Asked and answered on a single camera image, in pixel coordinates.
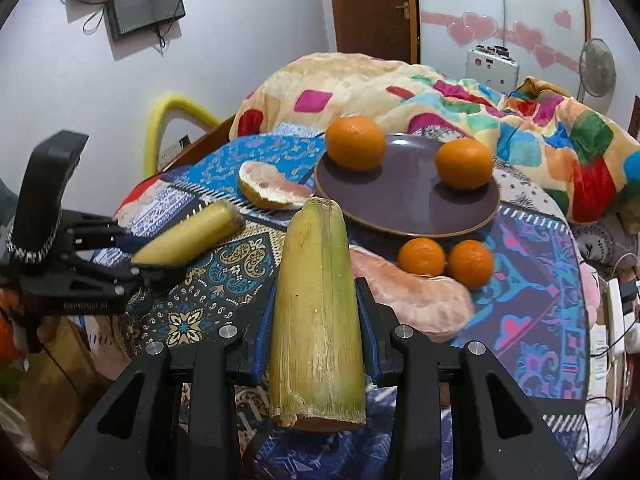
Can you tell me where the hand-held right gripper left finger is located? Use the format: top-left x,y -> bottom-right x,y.
47,275 -> 279,480

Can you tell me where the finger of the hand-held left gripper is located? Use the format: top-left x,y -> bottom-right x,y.
60,210 -> 148,257
60,255 -> 188,302

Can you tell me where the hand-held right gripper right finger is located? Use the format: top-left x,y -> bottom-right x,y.
354,277 -> 596,480

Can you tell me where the large corn husk piece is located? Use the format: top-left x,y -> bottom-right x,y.
269,197 -> 367,433

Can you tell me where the blue patterned bed sheet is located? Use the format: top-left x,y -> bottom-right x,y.
112,132 -> 591,480

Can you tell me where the peeled pink pomelo segment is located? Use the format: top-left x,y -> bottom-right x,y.
348,245 -> 476,343

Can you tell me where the small orange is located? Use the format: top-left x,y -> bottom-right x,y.
398,237 -> 446,277
446,239 -> 495,291

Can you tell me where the yellow foam tube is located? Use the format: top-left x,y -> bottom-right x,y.
144,93 -> 221,178

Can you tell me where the brown cardboard box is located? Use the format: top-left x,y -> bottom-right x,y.
20,310 -> 118,443

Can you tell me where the wooden bed headboard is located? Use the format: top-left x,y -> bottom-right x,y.
159,114 -> 237,173

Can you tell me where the pomelo slice with peel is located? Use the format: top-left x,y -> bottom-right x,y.
237,161 -> 315,211

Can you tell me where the purple plate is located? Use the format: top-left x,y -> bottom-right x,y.
314,132 -> 501,239

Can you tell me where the large orange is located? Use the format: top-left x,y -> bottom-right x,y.
435,138 -> 495,191
325,115 -> 387,172

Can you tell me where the pink plush toy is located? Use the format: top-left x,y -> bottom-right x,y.
580,260 -> 601,323

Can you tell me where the white power strip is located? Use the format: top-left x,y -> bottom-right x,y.
602,277 -> 638,386

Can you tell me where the grey printed cloth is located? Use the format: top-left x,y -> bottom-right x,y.
572,215 -> 640,267

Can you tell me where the colourful checked blanket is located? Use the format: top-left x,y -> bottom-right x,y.
235,52 -> 640,226

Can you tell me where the white box device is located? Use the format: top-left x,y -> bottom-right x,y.
466,44 -> 520,89

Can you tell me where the brown wooden door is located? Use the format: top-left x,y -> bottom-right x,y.
326,0 -> 418,64

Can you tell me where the standing fan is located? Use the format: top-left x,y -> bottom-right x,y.
576,37 -> 617,107

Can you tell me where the white wall socket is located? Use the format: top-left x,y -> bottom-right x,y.
159,135 -> 192,157

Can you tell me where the black wall screen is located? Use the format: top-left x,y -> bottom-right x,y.
106,0 -> 187,42

